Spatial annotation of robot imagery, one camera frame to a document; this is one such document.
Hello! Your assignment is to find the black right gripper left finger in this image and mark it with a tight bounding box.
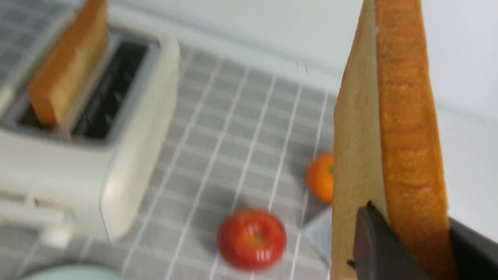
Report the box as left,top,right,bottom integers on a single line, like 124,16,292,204
347,201,431,280

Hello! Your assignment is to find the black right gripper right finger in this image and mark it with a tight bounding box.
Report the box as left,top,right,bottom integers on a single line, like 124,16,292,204
449,217,498,280

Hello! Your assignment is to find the toasted bread slice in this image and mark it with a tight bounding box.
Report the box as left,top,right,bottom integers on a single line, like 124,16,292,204
331,0,459,280
27,0,107,127

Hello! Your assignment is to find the orange persimmon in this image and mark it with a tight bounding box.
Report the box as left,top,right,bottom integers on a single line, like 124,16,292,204
306,151,335,205

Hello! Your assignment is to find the red apple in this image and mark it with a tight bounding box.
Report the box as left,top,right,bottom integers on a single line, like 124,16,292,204
217,208,288,273

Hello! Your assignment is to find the grey checkered tablecloth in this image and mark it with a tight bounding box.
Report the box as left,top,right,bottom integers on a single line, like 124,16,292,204
1,0,336,280

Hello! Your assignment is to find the light green plate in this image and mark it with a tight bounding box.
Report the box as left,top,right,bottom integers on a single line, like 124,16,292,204
21,264,124,280

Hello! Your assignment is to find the white two-slot toaster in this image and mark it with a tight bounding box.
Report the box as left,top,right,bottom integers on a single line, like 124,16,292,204
1,24,180,246

